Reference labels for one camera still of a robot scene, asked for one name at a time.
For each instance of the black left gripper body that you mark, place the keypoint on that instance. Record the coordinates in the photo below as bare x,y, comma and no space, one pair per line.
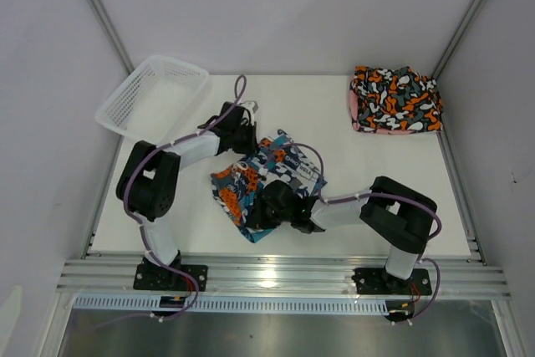
243,140

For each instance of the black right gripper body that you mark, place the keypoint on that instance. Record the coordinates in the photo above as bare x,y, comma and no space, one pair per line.
267,216

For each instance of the blue orange patterned shorts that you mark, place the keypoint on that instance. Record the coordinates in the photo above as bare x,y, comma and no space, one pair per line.
239,186

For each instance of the pink shark print shorts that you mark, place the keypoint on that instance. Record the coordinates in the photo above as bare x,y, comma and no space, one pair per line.
356,106

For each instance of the orange camouflage shorts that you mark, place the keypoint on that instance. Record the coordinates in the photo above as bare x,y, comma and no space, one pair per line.
399,101

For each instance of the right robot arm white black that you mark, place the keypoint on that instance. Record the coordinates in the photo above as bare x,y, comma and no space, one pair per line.
403,217

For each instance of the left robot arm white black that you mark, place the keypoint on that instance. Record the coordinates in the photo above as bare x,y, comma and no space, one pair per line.
148,182

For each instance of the white plastic basket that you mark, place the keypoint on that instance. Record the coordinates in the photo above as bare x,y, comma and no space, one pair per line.
156,97

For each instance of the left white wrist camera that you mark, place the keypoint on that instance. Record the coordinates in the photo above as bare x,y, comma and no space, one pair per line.
251,106

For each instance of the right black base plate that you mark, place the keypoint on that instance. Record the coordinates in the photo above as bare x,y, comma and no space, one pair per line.
376,281

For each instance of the aluminium mounting rail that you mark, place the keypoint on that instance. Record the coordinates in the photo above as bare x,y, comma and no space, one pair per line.
279,276

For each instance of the white slotted cable duct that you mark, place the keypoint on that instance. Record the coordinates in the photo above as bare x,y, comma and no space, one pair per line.
233,304

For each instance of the left aluminium frame post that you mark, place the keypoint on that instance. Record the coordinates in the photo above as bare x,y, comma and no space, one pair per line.
105,22

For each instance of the aluminium frame post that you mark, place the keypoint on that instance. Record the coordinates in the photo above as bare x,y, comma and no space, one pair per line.
467,19
105,22

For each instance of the right aluminium frame post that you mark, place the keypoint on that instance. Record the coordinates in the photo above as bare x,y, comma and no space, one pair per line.
467,19

